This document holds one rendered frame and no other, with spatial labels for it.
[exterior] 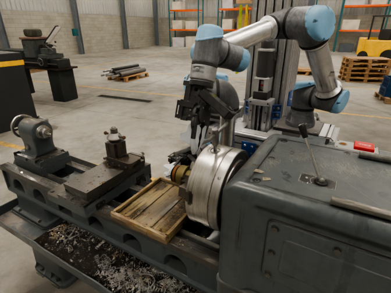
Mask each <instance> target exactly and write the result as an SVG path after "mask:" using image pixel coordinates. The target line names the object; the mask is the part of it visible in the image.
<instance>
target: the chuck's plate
mask: <svg viewBox="0 0 391 293"><path fill-rule="evenodd" d="M248 159H249V156H248V153H247V152H246V151H245V150H242V149H238V148H233V149H231V150H230V151H229V152H228V153H227V154H226V155H225V157H224V158H223V160H222V161H221V163H220V165H219V167H218V169H217V172H216V175H215V177H214V180H213V183H212V187H211V191H210V195H209V201H208V222H209V225H210V226H211V228H213V229H214V230H217V231H221V217H222V195H223V188H224V187H225V185H226V184H227V183H228V182H229V181H230V178H231V176H232V174H233V172H234V171H235V169H236V167H237V166H238V165H240V164H245V163H246V161H248Z"/></svg>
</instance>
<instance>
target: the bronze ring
mask: <svg viewBox="0 0 391 293"><path fill-rule="evenodd" d="M190 172H191V169H190V166H185V165H175V166H174V167H173V169H172V171H171V173H170V179H171V180H172V182H174V183H176V184H178V185H180V180H181V177H182V176H183V175H187V176H189V175H190Z"/></svg>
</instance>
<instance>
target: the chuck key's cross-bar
mask: <svg viewBox="0 0 391 293"><path fill-rule="evenodd" d="M227 125H228V122H226V123H225V124H224V125H222V126H221V127H220V128H219V129H218V133H220V132H221V131H222V130H223V129H224V128H225V127H226V126H227ZM214 137H215V134H213V135H211V136H210V137H209V138H208V139H206V140H204V141H203V143H202V145H204V144H206V143H208V142H210V141H211V140H212V139H213V138H214ZM190 150H191V146H188V147H187V148H184V149H181V150H179V151H176V152H175V156H178V155H181V154H183V153H185V152H187V151H190Z"/></svg>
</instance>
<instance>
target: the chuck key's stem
mask: <svg viewBox="0 0 391 293"><path fill-rule="evenodd" d="M213 134H215V137H214V138H213V139H212V145H213V146H214V150H213V151H214V152H217V151H218V129H217V128H213V129H212V135H213Z"/></svg>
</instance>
